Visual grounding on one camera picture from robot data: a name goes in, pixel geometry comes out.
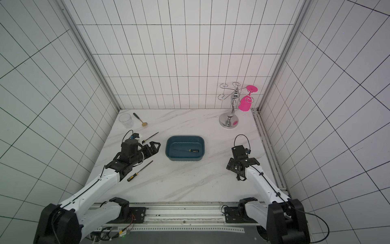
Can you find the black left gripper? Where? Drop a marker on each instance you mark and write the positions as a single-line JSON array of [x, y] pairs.
[[150, 153]]

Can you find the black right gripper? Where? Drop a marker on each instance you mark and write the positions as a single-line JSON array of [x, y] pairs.
[[238, 168]]

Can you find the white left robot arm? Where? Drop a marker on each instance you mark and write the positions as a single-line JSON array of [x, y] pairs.
[[73, 219]]

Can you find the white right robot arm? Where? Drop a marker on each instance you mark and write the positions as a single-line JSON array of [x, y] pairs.
[[280, 220]]

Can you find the teal storage box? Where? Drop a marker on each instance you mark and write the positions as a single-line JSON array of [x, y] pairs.
[[185, 142]]

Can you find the clear drinking glass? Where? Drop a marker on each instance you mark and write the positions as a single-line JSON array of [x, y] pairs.
[[126, 120]]

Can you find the chrome glass holder stand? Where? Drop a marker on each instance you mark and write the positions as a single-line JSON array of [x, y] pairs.
[[229, 120]]

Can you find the pink wine glass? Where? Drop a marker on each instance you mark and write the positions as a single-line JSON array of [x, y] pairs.
[[247, 100]]

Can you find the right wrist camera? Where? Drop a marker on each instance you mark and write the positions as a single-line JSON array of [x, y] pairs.
[[240, 152]]

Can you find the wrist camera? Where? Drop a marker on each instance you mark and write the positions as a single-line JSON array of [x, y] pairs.
[[240, 152], [132, 145]]

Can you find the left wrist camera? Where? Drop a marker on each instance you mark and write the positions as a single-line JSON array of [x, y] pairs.
[[132, 145]]

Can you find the gold spoon green handle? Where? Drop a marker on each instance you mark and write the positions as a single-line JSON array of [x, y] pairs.
[[144, 124]]

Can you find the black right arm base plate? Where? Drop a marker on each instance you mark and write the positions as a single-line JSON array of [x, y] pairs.
[[233, 214]]

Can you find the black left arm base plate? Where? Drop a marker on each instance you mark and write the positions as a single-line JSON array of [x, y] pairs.
[[134, 215]]

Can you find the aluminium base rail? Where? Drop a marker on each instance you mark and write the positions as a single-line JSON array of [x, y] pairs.
[[206, 216]]

